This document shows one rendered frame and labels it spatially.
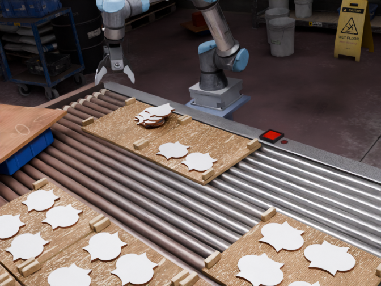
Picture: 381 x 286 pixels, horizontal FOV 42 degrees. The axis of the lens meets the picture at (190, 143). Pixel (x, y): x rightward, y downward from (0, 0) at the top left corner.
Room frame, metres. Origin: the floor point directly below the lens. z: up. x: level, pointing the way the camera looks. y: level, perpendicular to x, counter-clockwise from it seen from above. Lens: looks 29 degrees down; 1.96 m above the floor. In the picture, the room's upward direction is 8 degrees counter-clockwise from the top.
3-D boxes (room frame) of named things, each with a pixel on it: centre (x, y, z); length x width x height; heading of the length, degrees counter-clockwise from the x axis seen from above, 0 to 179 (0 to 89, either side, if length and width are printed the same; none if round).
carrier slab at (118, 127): (2.11, 0.25, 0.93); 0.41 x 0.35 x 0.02; 42
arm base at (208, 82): (2.37, -0.16, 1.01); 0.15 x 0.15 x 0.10
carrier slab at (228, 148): (1.80, -0.02, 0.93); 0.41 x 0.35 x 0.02; 41
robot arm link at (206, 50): (2.36, -0.16, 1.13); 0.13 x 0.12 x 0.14; 46
